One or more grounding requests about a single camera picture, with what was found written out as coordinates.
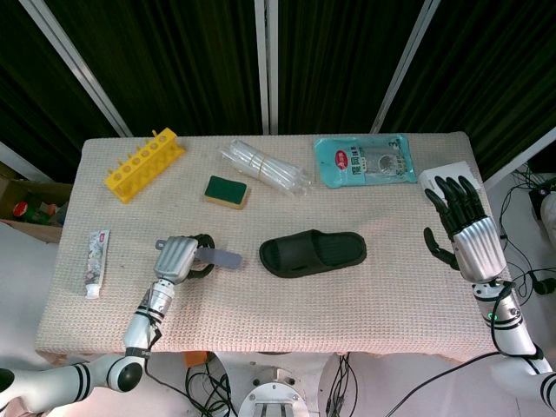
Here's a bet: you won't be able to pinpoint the yellow test tube rack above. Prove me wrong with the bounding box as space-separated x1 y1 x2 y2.
103 127 187 204

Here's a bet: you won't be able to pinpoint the green yellow sponge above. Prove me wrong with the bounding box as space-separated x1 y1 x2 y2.
203 175 248 213

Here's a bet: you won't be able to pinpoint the white cardboard box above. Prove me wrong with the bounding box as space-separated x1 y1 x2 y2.
418 161 482 192

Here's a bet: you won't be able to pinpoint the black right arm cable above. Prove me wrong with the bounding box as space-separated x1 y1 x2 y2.
381 281 516 417

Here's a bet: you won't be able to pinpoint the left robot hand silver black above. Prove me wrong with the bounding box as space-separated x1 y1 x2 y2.
154 233 217 286

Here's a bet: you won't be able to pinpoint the white grey robot torso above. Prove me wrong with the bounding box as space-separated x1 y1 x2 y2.
210 350 348 417

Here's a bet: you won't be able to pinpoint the white rounded device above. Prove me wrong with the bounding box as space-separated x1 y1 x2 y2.
529 186 556 239

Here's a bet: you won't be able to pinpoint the black slide slipper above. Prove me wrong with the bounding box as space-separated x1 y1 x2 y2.
259 230 368 279

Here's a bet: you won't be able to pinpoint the white aluminium partition post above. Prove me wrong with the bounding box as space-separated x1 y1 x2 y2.
0 141 43 182
254 0 280 135
370 0 442 134
482 128 556 192
19 0 134 138

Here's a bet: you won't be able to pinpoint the dark green curtain panel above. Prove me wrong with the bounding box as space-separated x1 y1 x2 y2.
380 0 556 180
43 0 264 136
0 0 122 183
276 0 429 135

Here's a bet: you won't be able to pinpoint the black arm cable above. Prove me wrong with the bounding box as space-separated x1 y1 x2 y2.
381 281 516 417
141 297 205 399

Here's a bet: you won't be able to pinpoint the black cable bundle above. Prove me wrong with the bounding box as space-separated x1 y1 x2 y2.
185 360 239 417
325 354 362 417

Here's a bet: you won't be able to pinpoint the teal plastic product bag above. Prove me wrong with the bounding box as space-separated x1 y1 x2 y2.
313 132 418 189

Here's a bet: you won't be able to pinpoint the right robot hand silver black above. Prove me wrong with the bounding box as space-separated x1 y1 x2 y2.
423 175 512 283

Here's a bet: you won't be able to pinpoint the bundle of clear plastic tubes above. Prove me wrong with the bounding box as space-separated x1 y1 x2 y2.
219 139 314 196

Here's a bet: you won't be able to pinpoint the brown cardboard box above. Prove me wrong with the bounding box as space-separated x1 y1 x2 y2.
0 162 73 244

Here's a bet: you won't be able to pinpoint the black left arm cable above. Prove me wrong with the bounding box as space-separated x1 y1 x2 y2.
141 297 205 399

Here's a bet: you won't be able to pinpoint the grey brush black bristles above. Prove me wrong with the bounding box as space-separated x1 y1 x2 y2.
156 238 243 270

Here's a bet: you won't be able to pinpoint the beige waffle table cloth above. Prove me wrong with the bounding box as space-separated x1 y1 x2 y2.
34 132 512 364

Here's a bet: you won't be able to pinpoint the white toothpaste tube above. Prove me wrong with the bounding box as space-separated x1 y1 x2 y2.
83 228 111 300

